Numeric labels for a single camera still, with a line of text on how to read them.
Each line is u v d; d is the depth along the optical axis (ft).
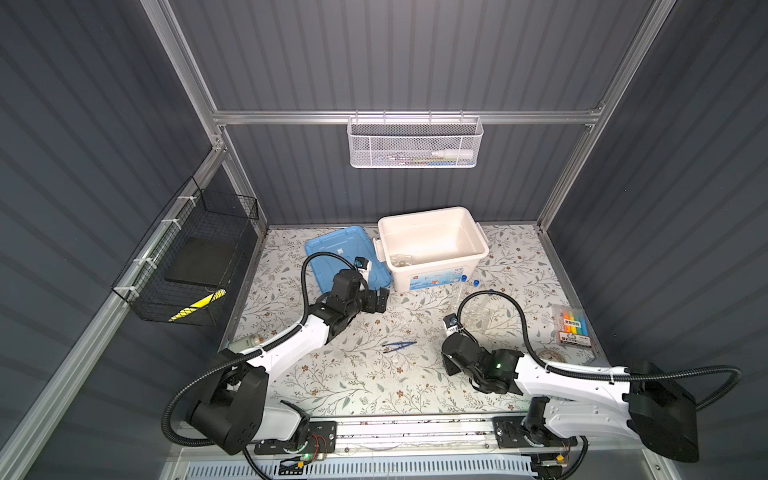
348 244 3.79
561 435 2.00
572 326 2.99
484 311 3.09
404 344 2.92
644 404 1.40
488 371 1.99
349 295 2.17
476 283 2.77
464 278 2.84
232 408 1.38
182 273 2.32
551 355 2.83
